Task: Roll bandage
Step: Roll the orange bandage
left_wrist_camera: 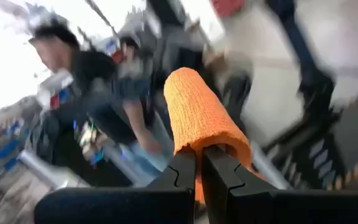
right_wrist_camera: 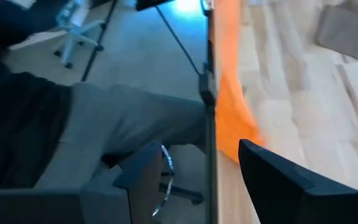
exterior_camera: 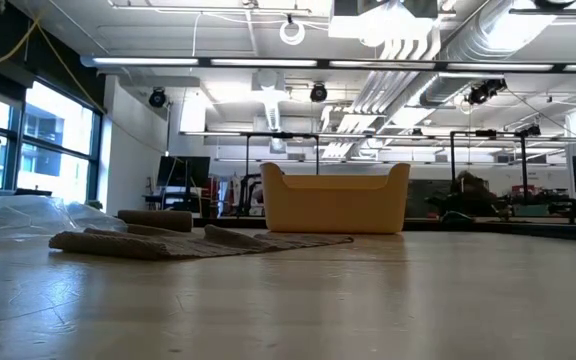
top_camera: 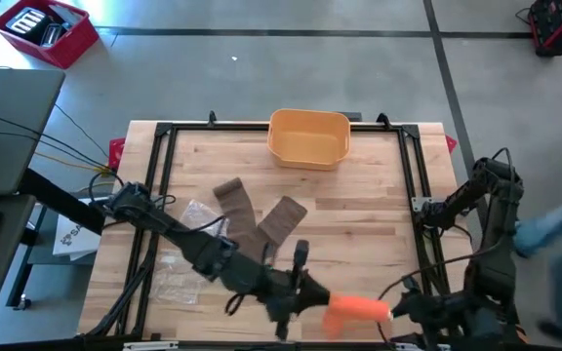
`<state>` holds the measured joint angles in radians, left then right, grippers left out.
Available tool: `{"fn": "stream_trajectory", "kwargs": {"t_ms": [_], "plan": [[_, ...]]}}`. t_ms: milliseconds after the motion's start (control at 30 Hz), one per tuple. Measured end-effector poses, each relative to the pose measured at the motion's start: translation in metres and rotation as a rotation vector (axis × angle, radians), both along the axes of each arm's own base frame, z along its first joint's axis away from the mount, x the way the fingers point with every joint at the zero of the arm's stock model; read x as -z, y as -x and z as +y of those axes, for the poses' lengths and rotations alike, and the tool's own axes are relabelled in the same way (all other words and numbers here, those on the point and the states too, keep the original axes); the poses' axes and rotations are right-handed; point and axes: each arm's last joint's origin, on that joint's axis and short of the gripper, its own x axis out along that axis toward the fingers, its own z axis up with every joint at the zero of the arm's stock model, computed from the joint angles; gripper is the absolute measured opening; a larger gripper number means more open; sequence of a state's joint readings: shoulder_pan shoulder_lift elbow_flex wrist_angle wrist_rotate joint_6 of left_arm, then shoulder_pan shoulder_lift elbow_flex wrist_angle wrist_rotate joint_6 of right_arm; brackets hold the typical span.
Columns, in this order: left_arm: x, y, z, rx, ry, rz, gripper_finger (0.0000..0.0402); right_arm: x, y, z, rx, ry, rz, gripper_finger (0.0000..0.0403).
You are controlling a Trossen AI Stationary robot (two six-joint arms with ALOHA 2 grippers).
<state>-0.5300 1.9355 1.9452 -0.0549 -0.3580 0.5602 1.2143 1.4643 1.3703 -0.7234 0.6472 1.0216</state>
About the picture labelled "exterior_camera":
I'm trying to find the white cable coil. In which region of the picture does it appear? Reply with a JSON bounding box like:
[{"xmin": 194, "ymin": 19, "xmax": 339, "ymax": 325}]
[{"xmin": 278, "ymin": 18, "xmax": 307, "ymax": 47}]

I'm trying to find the round black ceiling spotlight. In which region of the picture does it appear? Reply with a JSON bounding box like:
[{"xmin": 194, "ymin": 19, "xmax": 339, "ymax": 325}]
[
  {"xmin": 148, "ymin": 86, "xmax": 168, "ymax": 109},
  {"xmin": 309, "ymin": 81, "xmax": 330, "ymax": 104}
]

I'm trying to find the clear plastic zip bag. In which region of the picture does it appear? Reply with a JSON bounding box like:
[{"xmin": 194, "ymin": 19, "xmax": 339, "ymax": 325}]
[{"xmin": 0, "ymin": 194, "xmax": 130, "ymax": 244}]

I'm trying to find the silver ventilation duct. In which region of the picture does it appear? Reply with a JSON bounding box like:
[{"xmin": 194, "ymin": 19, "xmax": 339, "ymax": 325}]
[{"xmin": 367, "ymin": 0, "xmax": 564, "ymax": 142}]

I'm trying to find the window with dark frame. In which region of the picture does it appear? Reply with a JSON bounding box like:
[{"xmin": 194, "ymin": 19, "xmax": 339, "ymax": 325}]
[{"xmin": 0, "ymin": 78, "xmax": 104, "ymax": 202}]

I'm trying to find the black metal camera stand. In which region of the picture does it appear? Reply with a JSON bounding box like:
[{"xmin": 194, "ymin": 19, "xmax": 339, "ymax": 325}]
[
  {"xmin": 244, "ymin": 131, "xmax": 321, "ymax": 177},
  {"xmin": 449, "ymin": 127, "xmax": 530, "ymax": 202}
]

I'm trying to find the yellow hanging cable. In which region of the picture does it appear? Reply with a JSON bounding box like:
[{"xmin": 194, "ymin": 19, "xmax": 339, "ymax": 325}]
[{"xmin": 0, "ymin": 13, "xmax": 108, "ymax": 114}]

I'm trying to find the yellow plastic basket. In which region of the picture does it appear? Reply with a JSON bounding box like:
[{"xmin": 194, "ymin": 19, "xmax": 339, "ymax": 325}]
[{"xmin": 260, "ymin": 161, "xmax": 412, "ymax": 236}]

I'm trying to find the black metal table frame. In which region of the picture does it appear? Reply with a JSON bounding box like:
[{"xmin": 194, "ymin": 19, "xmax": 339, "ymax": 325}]
[{"xmin": 191, "ymin": 215, "xmax": 576, "ymax": 245}]

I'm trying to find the person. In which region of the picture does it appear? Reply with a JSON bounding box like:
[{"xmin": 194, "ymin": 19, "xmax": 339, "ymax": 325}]
[{"xmin": 424, "ymin": 169, "xmax": 512, "ymax": 218}]

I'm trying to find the long ceiling light strip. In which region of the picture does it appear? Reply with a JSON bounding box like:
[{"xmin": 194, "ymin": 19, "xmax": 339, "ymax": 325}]
[{"xmin": 79, "ymin": 55, "xmax": 576, "ymax": 73}]

